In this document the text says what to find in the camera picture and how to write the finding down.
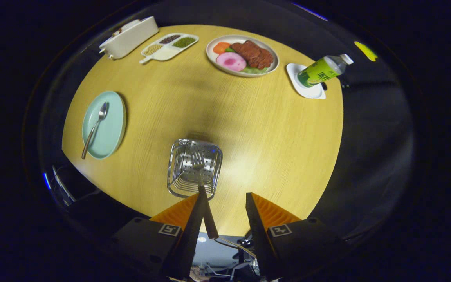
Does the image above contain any white toaster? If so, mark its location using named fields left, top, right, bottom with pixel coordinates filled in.
left=99, top=16, right=159, bottom=60

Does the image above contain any light green plate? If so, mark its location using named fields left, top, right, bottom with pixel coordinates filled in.
left=82, top=91, right=127, bottom=160

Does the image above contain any white oval food plate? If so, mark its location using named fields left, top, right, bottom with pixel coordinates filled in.
left=206, top=35, right=280, bottom=78

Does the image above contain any metal spoon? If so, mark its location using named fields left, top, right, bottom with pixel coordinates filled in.
left=81, top=102, right=109, bottom=159

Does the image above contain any metal wire basket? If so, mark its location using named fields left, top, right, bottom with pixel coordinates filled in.
left=167, top=139, right=223, bottom=200

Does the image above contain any white square coaster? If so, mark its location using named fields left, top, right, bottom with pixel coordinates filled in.
left=286, top=63, right=327, bottom=99

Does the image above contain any pile of green beans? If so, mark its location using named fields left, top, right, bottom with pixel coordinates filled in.
left=172, top=37, right=196, bottom=48

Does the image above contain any pile of white rice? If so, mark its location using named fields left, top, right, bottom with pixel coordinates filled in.
left=155, top=47, right=179, bottom=60

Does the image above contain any brown meat steak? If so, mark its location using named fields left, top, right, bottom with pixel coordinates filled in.
left=230, top=40, right=274, bottom=70

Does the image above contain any metal fork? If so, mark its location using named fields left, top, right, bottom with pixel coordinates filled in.
left=191, top=151, right=220, bottom=239

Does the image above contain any white divided tray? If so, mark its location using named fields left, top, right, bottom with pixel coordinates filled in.
left=139, top=33, right=199, bottom=64

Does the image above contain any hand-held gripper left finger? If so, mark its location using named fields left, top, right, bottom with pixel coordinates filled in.
left=110, top=191, right=209, bottom=280

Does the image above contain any green label plastic bottle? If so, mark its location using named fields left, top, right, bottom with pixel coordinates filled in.
left=297, top=54, right=354, bottom=88

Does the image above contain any pink round slice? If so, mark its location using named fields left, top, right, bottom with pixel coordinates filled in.
left=216, top=52, right=247, bottom=72

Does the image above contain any metal frame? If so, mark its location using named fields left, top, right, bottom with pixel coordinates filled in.
left=52, top=164, right=83, bottom=206

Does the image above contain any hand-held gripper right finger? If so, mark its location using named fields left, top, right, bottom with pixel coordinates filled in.
left=245, top=192, right=349, bottom=281

